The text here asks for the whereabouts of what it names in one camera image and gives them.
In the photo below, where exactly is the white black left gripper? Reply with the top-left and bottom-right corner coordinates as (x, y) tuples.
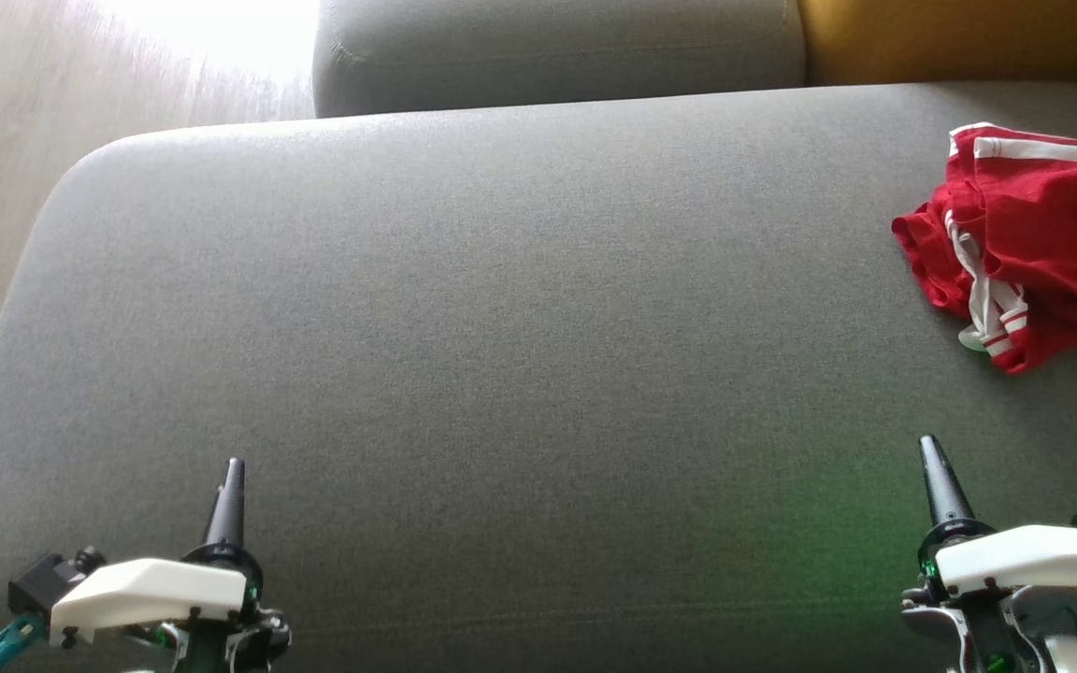
(50, 457), (265, 648)

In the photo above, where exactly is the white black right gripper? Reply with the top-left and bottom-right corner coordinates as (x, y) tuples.
(917, 434), (1077, 601)

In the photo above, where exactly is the red Bulls jersey white trim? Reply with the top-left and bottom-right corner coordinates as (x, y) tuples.
(891, 178), (1077, 376)

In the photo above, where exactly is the large grey sofa ottoman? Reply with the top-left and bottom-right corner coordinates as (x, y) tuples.
(0, 81), (1077, 673)

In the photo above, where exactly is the yellow sofa back cushion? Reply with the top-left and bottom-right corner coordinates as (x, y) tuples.
(797, 0), (1077, 88)

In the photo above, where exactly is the teal left camera connector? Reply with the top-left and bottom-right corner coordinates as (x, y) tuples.
(0, 612), (47, 673)

